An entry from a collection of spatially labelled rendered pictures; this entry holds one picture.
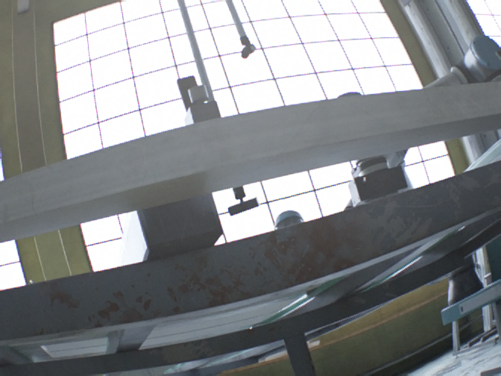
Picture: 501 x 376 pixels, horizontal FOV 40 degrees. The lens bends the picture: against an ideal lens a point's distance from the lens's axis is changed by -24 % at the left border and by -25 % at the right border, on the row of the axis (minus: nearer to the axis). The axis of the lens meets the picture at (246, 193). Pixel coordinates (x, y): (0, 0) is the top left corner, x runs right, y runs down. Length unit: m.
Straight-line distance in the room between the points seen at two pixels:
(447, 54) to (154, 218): 2.15
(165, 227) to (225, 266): 0.04
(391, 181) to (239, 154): 1.39
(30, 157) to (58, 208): 9.12
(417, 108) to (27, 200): 0.21
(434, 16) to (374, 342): 7.79
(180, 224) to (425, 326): 9.96
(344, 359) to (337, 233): 9.42
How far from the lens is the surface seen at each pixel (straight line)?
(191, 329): 1.67
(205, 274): 0.44
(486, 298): 2.21
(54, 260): 9.12
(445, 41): 2.54
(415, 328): 10.29
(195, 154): 0.38
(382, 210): 0.47
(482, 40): 1.95
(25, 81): 9.91
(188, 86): 0.42
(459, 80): 2.03
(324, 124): 0.39
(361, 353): 9.95
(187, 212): 0.43
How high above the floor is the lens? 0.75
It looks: 13 degrees up
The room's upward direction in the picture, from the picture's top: 17 degrees counter-clockwise
